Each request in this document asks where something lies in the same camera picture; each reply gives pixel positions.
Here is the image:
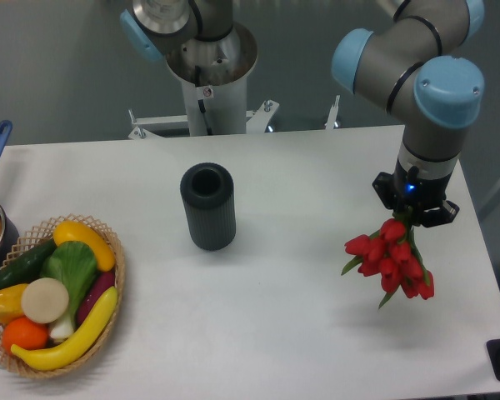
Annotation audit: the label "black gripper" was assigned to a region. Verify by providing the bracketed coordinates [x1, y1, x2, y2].
[372, 165, 460, 228]

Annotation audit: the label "red tulip bouquet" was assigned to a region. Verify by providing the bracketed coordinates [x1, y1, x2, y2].
[341, 208, 435, 308]

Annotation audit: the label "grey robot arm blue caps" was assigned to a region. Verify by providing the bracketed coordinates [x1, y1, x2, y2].
[120, 1, 484, 228]

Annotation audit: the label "dark grey ribbed vase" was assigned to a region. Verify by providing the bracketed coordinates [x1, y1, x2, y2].
[180, 162, 236, 251]

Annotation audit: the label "purple eggplant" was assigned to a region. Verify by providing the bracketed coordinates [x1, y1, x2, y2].
[76, 271, 115, 326]

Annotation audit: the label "green bok choy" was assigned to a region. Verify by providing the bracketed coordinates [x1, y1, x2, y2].
[40, 241, 97, 343]

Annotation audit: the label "yellow squash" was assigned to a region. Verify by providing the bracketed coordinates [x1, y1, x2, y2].
[52, 220, 116, 272]

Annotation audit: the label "woven wicker basket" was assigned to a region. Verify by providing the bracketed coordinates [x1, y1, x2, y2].
[0, 214, 125, 379]

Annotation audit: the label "beige round disc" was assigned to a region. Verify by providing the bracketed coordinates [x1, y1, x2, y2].
[21, 277, 69, 324]

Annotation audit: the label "green cucumber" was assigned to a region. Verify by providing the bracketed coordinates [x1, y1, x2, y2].
[0, 239, 57, 290]

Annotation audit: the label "yellow banana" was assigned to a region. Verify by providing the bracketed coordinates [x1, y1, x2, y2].
[11, 287, 118, 371]

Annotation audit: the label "orange fruit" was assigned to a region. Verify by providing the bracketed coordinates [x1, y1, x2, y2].
[2, 317, 48, 355]

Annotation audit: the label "yellow bell pepper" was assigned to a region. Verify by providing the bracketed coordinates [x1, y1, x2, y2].
[0, 283, 28, 325]

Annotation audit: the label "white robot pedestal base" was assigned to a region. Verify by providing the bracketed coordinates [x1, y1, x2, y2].
[128, 23, 280, 139]

